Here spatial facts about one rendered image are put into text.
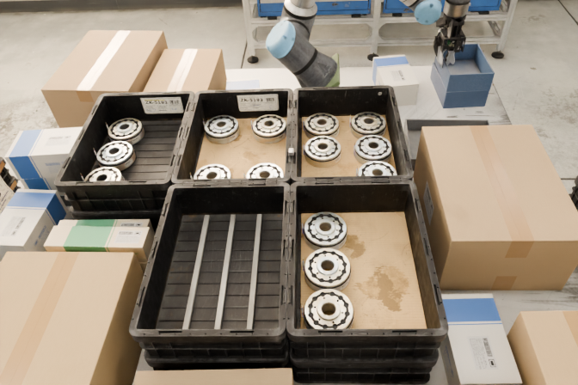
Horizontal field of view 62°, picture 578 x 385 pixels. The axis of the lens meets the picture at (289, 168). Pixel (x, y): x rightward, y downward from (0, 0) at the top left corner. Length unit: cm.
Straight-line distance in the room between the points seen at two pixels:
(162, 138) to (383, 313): 84
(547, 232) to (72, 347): 102
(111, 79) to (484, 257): 126
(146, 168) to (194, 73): 45
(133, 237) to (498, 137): 98
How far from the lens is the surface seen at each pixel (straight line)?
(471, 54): 196
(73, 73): 183
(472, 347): 113
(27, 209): 153
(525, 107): 316
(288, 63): 164
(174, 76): 174
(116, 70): 178
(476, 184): 126
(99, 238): 124
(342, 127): 148
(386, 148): 138
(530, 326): 111
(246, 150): 142
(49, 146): 156
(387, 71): 182
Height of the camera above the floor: 177
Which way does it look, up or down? 44 degrees down
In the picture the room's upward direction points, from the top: 4 degrees counter-clockwise
